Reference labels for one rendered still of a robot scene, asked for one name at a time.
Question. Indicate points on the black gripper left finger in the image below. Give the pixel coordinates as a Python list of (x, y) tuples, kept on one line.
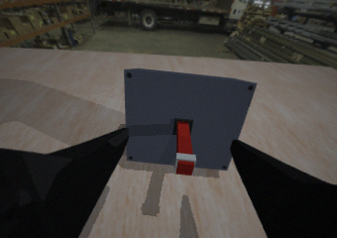
[(65, 185)]

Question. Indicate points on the dark grey sloped panel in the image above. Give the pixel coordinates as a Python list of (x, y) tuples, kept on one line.
[(215, 108)]

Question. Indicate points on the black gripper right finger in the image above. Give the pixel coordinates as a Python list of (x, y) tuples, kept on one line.
[(289, 202)]

